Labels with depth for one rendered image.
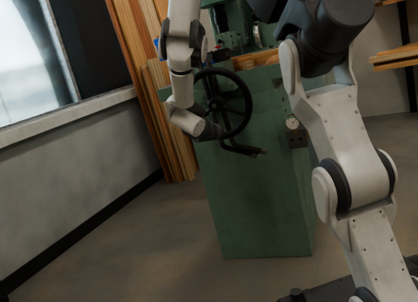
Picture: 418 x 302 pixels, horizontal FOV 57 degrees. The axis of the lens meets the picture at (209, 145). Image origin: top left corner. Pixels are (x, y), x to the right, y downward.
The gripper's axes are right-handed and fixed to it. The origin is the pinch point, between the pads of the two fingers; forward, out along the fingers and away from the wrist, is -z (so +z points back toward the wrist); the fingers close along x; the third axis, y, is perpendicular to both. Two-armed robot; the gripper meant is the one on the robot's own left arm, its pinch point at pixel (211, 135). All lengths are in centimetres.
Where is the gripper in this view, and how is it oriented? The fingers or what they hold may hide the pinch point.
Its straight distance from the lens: 147.9
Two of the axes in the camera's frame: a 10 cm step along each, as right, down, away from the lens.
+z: -3.8, -2.0, -9.0
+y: -0.5, -9.7, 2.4
